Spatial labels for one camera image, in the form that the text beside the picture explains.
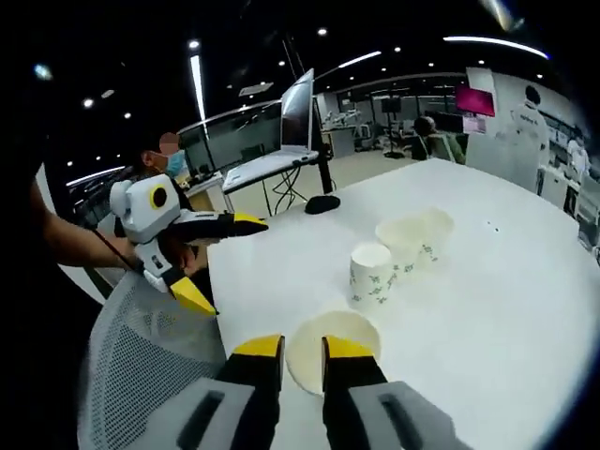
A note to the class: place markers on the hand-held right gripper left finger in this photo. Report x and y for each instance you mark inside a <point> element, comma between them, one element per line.
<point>253,384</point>

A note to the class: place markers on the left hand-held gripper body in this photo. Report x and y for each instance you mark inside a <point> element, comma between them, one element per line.
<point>140,206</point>

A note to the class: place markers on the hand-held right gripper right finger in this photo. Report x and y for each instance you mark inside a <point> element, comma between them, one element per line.
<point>351,389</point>

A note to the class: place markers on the white printed paper cup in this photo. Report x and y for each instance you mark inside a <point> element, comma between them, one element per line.
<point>370,276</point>
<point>304,351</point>
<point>438,227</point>
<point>403,236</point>

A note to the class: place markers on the person's left hand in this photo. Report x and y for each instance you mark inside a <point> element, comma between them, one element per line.
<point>185,258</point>

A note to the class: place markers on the grey mesh office chair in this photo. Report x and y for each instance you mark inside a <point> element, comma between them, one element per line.
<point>140,356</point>

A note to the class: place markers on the wide black desk monitor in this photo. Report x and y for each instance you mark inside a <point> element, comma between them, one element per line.
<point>234,136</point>

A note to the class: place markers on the open white laptop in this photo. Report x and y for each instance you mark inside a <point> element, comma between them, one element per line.
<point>281,154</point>

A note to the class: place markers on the straight ceiling light strip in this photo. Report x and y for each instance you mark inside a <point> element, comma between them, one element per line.
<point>198,84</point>
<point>497,46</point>

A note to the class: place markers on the white table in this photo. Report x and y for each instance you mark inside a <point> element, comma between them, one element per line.
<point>478,337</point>

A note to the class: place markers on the pink wall screen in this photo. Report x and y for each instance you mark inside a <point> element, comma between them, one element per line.
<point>475,100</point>

